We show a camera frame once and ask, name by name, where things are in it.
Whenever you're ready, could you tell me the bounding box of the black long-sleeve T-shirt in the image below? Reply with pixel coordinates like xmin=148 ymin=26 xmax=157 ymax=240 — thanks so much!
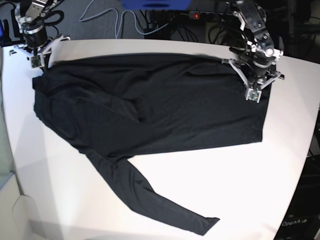
xmin=32 ymin=53 xmax=271 ymax=236

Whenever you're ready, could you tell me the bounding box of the blue plastic box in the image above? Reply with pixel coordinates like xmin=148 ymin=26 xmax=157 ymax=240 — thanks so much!
xmin=120 ymin=0 xmax=192 ymax=10

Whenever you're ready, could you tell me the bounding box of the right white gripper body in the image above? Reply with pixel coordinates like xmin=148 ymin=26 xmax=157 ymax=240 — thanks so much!
xmin=9 ymin=34 xmax=71 ymax=69

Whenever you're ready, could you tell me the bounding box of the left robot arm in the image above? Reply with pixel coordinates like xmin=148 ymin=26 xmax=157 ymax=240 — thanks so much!
xmin=221 ymin=0 xmax=284 ymax=104

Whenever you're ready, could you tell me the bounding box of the black OpenArm equipment case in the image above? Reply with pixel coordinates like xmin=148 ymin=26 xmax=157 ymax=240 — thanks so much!
xmin=274 ymin=155 xmax=320 ymax=240

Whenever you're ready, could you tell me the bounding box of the light blue cable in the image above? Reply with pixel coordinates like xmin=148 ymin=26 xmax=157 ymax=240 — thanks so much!
xmin=79 ymin=8 xmax=151 ymax=40

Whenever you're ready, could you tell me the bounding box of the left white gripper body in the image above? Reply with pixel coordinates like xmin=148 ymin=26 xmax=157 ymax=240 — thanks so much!
xmin=221 ymin=57 xmax=285 ymax=103

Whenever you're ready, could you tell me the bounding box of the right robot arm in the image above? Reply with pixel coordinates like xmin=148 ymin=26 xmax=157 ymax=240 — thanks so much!
xmin=10 ymin=0 xmax=71 ymax=72

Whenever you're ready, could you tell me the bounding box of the black power strip red switch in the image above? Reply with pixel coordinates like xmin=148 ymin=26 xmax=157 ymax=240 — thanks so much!
xmin=187 ymin=11 xmax=238 ymax=22

